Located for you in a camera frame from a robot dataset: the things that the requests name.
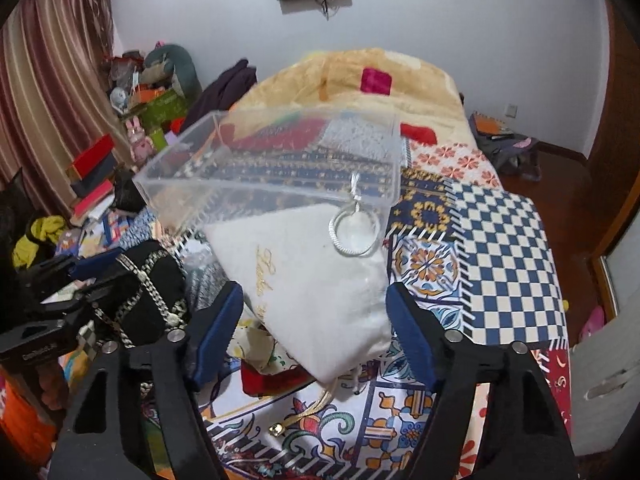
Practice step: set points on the dark purple clothing pile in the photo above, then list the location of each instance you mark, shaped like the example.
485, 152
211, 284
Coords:
223, 93

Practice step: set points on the purple backpack on floor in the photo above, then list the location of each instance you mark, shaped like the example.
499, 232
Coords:
511, 154

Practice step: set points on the red box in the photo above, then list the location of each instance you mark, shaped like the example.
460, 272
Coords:
87, 160

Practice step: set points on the red soft pouch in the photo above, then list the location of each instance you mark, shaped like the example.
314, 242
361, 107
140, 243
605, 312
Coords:
255, 383

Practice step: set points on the beige patchwork plush blanket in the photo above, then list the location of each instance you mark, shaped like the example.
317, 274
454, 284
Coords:
420, 94

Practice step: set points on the black chain-trimmed bag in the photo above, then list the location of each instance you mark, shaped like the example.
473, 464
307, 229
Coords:
139, 298

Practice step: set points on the pink bunny doll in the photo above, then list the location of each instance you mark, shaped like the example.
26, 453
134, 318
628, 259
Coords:
141, 146

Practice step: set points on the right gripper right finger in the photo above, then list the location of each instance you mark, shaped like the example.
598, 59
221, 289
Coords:
524, 436

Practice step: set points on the striped brown curtain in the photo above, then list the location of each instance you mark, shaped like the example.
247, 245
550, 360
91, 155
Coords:
54, 85

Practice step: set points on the floral yellow fabric pouch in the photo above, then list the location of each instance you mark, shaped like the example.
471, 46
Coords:
253, 344

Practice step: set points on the patterned patchwork bed sheet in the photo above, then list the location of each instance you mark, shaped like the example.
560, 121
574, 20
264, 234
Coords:
478, 259

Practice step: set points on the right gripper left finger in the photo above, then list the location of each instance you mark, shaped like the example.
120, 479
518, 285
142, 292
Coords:
103, 435

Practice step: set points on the brown wooden door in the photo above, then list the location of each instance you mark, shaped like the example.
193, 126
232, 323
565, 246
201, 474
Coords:
613, 162

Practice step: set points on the orange notebook on floor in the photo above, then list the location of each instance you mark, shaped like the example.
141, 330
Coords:
489, 126

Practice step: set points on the white drawstring pouch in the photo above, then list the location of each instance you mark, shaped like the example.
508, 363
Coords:
315, 276

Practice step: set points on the wall power socket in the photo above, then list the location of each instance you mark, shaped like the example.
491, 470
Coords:
511, 111

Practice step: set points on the clear plastic storage box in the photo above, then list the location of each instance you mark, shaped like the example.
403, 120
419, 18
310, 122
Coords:
244, 163

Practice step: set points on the green gift box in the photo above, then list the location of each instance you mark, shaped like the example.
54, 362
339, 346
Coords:
164, 108

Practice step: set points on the grey green plush toy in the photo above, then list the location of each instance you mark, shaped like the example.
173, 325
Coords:
171, 62

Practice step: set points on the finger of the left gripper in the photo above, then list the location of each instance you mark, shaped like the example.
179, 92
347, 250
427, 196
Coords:
94, 267

